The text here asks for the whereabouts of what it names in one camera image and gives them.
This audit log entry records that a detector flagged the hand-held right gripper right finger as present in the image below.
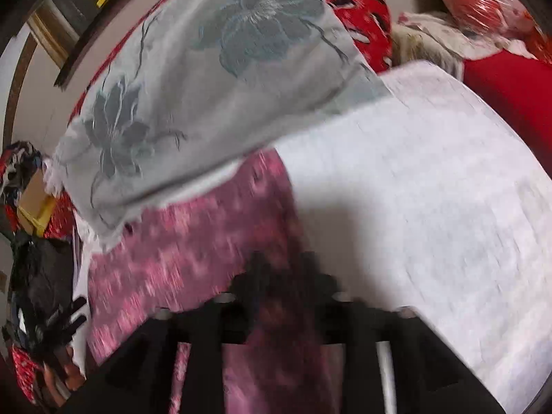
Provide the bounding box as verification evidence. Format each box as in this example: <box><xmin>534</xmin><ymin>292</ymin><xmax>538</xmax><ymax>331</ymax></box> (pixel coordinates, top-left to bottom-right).
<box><xmin>280</xmin><ymin>251</ymin><xmax>506</xmax><ymax>414</ymax></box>

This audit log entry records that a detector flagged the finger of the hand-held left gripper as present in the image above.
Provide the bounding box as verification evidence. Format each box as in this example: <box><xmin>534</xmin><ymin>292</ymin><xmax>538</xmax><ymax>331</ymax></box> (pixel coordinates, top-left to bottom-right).
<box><xmin>26</xmin><ymin>295</ymin><xmax>90</xmax><ymax>356</ymax></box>

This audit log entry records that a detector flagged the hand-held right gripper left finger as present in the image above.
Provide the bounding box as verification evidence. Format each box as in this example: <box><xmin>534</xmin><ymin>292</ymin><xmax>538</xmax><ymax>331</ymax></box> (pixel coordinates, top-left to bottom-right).
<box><xmin>58</xmin><ymin>252</ymin><xmax>281</xmax><ymax>414</ymax></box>

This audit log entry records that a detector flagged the purple pink floral garment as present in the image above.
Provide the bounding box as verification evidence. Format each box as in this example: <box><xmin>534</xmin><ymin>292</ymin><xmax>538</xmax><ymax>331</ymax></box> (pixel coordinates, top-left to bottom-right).
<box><xmin>85</xmin><ymin>147</ymin><xmax>361</xmax><ymax>414</ymax></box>

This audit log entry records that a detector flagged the pile of mixed clothes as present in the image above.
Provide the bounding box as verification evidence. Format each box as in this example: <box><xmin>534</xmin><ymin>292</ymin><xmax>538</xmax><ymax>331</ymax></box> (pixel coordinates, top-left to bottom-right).
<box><xmin>0</xmin><ymin>140</ymin><xmax>45</xmax><ymax>225</ymax></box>

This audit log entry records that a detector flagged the person's left hand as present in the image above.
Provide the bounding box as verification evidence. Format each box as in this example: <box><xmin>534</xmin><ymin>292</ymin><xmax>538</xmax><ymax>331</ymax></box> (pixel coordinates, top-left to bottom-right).
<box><xmin>42</xmin><ymin>347</ymin><xmax>88</xmax><ymax>407</ymax></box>

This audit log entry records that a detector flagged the dark olive jacket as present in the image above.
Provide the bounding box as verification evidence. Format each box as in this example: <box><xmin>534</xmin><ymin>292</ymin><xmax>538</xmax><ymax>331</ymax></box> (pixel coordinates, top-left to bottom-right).
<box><xmin>8</xmin><ymin>228</ymin><xmax>82</xmax><ymax>337</ymax></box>

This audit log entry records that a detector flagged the white quilted bedspread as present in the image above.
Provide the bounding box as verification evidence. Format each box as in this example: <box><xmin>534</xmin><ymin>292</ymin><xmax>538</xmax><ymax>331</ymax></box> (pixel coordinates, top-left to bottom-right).
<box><xmin>69</xmin><ymin>60</ymin><xmax>552</xmax><ymax>414</ymax></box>

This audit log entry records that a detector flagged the brown cardboard box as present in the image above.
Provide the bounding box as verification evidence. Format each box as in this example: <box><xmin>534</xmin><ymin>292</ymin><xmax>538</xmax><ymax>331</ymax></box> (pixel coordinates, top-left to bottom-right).
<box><xmin>17</xmin><ymin>171</ymin><xmax>49</xmax><ymax>225</ymax></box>

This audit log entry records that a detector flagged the grey flower print pillow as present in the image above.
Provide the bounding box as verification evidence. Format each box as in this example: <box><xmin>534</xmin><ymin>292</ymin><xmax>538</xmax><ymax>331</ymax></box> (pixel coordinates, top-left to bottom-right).
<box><xmin>43</xmin><ymin>0</ymin><xmax>394</xmax><ymax>252</ymax></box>

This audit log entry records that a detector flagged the beige crumpled cloth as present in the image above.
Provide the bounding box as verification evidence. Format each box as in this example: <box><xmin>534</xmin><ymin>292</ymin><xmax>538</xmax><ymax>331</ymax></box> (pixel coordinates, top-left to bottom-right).
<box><xmin>392</xmin><ymin>12</ymin><xmax>476</xmax><ymax>83</ymax></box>

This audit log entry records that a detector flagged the plain red cloth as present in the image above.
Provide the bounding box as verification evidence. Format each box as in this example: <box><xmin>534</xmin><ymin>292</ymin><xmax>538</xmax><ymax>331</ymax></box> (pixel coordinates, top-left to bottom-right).
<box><xmin>462</xmin><ymin>49</ymin><xmax>552</xmax><ymax>170</ymax></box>

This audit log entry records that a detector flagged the dark wooden shelf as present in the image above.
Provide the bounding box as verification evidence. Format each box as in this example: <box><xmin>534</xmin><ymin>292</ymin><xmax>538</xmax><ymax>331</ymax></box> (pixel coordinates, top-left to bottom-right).
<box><xmin>52</xmin><ymin>0</ymin><xmax>204</xmax><ymax>88</ymax></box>

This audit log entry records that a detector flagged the plastic wrapped stuffed toy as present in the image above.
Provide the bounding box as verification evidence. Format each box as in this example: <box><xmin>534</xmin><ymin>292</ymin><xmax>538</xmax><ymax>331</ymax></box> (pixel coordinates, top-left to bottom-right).
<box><xmin>425</xmin><ymin>0</ymin><xmax>552</xmax><ymax>60</ymax></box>

